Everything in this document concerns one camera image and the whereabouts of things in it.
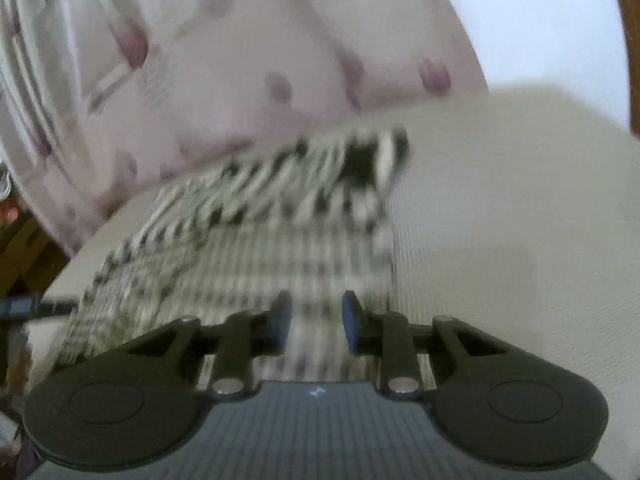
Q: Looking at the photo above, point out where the brown wooden furniture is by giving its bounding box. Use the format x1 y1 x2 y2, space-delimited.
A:
0 200 68 306

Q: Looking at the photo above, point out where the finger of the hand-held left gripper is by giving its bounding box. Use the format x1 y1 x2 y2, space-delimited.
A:
0 297 80 319

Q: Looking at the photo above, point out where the black white striped knit sweater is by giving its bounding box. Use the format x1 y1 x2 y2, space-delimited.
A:
57 127 413 397

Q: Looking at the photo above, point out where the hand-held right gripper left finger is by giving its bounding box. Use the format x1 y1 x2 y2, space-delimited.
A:
109 290 294 402

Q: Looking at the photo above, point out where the pink floral pillow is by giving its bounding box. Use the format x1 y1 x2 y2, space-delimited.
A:
0 0 490 256

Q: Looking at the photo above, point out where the brown wooden frame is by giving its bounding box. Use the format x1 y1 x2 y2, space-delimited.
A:
606 0 640 137

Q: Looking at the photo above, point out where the beige sofa cushion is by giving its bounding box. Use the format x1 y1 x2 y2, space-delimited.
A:
22 85 640 480

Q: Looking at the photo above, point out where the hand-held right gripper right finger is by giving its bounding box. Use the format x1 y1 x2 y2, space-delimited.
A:
341 290 522 402

